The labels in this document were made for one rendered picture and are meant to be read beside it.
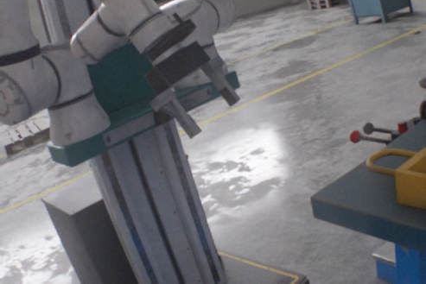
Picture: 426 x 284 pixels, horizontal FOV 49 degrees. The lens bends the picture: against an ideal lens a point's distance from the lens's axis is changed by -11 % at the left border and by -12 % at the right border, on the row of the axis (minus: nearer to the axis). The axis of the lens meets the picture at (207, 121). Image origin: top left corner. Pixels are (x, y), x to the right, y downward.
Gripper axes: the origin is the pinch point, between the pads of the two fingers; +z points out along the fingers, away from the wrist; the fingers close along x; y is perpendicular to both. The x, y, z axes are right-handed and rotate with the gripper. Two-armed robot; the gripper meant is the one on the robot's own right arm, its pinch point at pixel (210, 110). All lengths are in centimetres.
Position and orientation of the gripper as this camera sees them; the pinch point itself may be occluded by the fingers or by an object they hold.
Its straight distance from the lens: 103.3
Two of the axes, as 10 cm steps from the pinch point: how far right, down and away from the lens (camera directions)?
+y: -5.4, 3.7, 7.6
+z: 6.0, 8.0, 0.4
